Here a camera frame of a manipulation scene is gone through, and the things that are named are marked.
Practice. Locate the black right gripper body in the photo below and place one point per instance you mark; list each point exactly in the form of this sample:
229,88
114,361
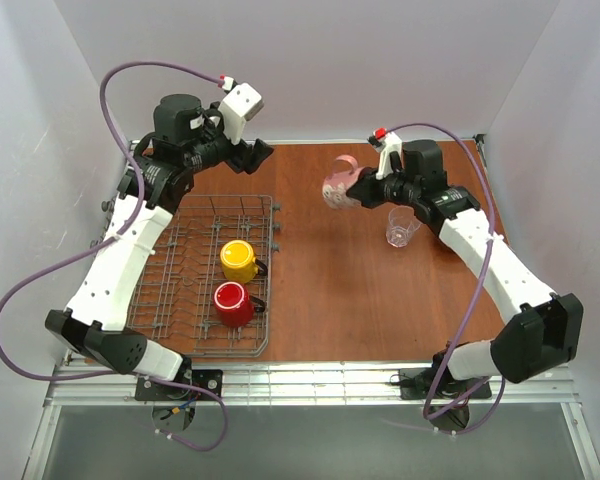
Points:
370,185

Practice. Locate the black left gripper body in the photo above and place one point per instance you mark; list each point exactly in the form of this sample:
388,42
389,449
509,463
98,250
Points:
240,156

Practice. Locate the pink ghost pattern mug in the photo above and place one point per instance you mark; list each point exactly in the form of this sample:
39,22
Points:
344,175

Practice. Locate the clear glass cup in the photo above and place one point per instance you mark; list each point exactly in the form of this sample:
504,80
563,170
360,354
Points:
401,226

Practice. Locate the yellow mug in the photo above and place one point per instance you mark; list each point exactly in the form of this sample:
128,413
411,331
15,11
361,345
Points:
240,263

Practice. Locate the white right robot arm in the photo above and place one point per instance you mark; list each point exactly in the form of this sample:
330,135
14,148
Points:
541,328

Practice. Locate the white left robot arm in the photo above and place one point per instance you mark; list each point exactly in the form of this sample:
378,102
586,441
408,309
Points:
187,139

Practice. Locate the bright red mug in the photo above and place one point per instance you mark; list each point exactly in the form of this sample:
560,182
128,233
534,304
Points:
234,306

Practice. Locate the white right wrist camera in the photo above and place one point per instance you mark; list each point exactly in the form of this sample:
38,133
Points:
389,147

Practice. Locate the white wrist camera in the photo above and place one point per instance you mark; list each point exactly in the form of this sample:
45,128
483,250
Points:
389,147
240,104

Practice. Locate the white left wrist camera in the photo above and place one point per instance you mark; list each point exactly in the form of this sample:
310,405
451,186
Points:
240,104

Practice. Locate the grey wire dish rack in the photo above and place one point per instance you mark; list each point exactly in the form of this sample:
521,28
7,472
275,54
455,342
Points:
172,303

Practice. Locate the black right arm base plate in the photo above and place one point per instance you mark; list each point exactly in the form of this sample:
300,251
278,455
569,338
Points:
412,389

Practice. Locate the aluminium frame rail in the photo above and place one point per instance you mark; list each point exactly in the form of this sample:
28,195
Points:
298,384

